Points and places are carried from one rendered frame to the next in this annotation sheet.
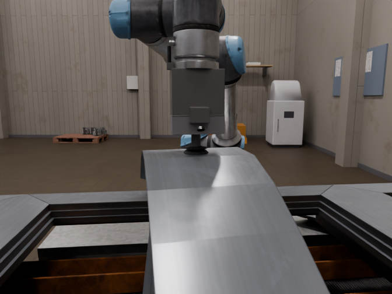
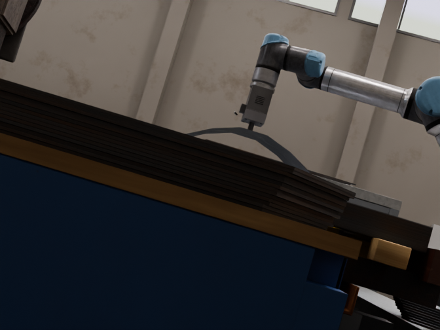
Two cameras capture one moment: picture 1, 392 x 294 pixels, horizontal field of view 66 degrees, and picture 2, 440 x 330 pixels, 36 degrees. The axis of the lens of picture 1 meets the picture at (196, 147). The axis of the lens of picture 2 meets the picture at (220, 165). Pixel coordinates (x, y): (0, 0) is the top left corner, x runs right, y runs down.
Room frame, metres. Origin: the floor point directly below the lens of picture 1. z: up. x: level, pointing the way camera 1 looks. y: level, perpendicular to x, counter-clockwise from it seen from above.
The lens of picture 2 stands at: (0.65, -2.01, 0.77)
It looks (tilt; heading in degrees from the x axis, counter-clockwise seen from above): 4 degrees up; 95
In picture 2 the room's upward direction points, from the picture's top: 17 degrees clockwise
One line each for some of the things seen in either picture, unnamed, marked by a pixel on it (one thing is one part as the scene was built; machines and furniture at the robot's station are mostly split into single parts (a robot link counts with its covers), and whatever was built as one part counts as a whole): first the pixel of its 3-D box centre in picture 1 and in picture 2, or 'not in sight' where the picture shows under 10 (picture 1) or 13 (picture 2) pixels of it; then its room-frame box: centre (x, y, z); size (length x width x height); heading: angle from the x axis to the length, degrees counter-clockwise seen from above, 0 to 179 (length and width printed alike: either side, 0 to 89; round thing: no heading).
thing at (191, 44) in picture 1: (194, 48); (264, 78); (0.51, 0.00, 1.20); 0.08 x 0.08 x 0.05
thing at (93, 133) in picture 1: (81, 134); not in sight; (7.91, 3.01, 0.17); 1.19 x 0.83 x 0.34; 89
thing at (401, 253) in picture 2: not in sight; (388, 253); (0.86, -0.78, 0.79); 0.06 x 0.05 x 0.04; 6
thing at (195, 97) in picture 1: (195, 97); (253, 103); (0.50, 0.00, 1.12); 0.10 x 0.09 x 0.16; 8
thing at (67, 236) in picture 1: (241, 228); (390, 311); (1.01, -0.16, 0.66); 1.30 x 0.20 x 0.03; 96
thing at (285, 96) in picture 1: (284, 113); not in sight; (7.13, -2.07, 0.76); 0.77 x 0.68 x 1.52; 179
